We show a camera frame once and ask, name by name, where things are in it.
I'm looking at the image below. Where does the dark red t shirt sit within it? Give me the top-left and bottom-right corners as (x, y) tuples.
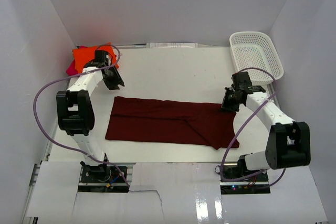
(105, 97), (236, 150)

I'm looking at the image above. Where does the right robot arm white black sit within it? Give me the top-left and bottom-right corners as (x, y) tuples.
(219, 69), (311, 182)

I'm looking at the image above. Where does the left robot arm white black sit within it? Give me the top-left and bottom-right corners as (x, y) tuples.
(56, 49), (124, 182)

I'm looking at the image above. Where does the folded orange t shirt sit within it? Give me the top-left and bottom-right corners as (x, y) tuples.
(72, 42), (117, 73)

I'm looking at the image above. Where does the folded pink t shirt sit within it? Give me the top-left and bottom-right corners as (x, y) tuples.
(66, 45), (86, 76)

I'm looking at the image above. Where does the white perforated plastic basket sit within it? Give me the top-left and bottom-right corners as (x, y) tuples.
(229, 31), (284, 86)

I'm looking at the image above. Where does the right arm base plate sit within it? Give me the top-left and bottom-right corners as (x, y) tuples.
(220, 164), (270, 195)

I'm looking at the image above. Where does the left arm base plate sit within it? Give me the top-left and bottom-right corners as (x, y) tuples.
(78, 162), (132, 193)

